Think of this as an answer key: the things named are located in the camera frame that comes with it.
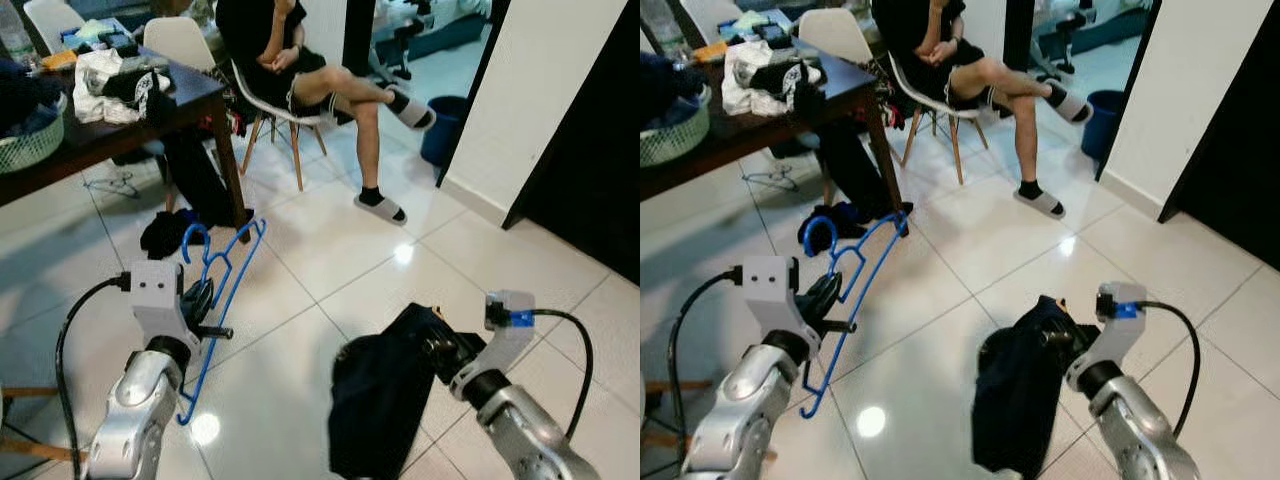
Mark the blue plastic bin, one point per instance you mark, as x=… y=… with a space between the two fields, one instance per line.
x=442 y=135
x=1100 y=125

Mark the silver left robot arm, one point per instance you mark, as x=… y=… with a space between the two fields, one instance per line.
x=135 y=420
x=745 y=420

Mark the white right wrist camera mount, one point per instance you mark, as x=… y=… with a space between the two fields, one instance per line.
x=505 y=345
x=1115 y=340

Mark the brown wooden table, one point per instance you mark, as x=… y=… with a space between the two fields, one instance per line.
x=750 y=130
x=80 y=145

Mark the orange flat packet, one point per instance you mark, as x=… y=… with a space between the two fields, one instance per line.
x=60 y=60
x=710 y=52

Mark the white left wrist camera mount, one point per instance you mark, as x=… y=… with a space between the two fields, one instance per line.
x=155 y=290
x=770 y=285

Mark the black handheld device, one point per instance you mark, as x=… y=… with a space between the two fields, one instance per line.
x=778 y=35
x=120 y=45

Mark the teal cloth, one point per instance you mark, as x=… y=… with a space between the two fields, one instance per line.
x=92 y=30
x=752 y=20

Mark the seated person black clothes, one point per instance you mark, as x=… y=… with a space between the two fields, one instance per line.
x=910 y=30
x=260 y=40

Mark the blue sweatshirt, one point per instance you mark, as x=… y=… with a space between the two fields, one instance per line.
x=665 y=90
x=25 y=95

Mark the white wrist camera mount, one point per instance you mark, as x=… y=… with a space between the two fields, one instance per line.
x=770 y=285
x=1115 y=340
x=505 y=345
x=155 y=290

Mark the blue plastic clothes hanger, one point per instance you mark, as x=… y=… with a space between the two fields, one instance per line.
x=224 y=320
x=831 y=370

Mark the black crumpled cloth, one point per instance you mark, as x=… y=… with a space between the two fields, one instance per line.
x=860 y=210
x=165 y=235

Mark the navy t-shirt gold print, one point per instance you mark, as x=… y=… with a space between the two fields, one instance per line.
x=385 y=400
x=1020 y=400

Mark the black fabric bundle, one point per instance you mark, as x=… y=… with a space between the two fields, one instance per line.
x=850 y=165
x=195 y=175

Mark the black white patterned cloth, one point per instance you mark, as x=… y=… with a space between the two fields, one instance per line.
x=150 y=100
x=790 y=80

